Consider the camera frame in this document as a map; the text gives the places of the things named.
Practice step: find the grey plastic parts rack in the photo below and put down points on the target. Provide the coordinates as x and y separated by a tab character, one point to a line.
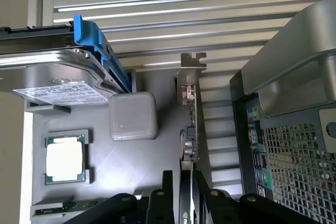
131	155

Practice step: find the silver CPU green edge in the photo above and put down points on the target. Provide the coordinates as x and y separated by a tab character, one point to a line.
64	159

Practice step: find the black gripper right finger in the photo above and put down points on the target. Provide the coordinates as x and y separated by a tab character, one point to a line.
218	208

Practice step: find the green RAM stick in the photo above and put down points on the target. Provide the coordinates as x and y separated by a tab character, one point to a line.
78	205

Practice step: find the metal I/O port block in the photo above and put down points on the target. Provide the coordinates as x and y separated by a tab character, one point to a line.
258	161

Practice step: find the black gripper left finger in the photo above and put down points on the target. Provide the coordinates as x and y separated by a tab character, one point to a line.
160	208

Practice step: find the silver open PC case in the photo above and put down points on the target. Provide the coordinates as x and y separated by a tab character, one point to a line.
288	103

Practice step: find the silver hard disk white label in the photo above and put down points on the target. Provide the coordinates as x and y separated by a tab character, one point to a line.
52	66

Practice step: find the blue plastic disk carrier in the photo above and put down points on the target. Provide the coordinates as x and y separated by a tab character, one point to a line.
86	35

